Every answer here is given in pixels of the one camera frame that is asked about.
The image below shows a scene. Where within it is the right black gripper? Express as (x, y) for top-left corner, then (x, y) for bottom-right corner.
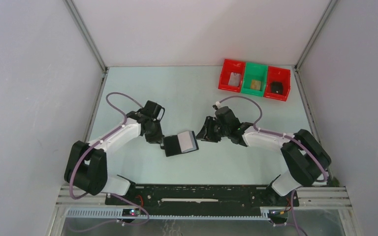
(195, 116), (230, 143)

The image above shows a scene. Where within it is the black leather card holder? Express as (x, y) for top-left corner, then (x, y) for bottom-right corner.
(160, 131), (199, 157)

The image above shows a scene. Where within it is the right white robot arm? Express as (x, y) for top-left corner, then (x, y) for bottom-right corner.
(196, 106), (332, 206)

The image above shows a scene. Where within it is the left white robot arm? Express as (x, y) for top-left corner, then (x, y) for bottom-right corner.
(64, 112), (164, 205)

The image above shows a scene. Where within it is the silver card in bin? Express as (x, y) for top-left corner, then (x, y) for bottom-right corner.
(228, 72), (241, 87)

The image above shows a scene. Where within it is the tan object in bin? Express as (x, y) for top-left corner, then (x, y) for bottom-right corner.
(250, 80), (262, 90)

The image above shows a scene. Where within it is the left red bin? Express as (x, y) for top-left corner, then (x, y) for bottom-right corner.
(218, 59), (246, 93)

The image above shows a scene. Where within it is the red bin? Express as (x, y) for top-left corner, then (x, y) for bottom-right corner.
(264, 66), (291, 102)
(218, 59), (246, 93)

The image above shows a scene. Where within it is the green bin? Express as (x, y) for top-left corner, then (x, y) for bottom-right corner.
(241, 62), (269, 97)

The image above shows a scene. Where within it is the black object in bin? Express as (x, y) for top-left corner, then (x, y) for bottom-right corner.
(270, 81), (284, 95)

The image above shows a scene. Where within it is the right red bin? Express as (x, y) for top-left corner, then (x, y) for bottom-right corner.
(264, 66), (291, 102)

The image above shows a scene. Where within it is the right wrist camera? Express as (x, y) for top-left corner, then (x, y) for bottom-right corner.
(213, 101), (222, 110)

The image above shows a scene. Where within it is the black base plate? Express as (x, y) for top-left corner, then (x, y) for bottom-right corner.
(105, 184), (299, 217)

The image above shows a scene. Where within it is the grey cable duct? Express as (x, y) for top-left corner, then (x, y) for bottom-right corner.
(65, 207), (270, 220)

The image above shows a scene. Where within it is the aluminium frame rail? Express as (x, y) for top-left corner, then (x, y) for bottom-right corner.
(56, 185), (353, 209)

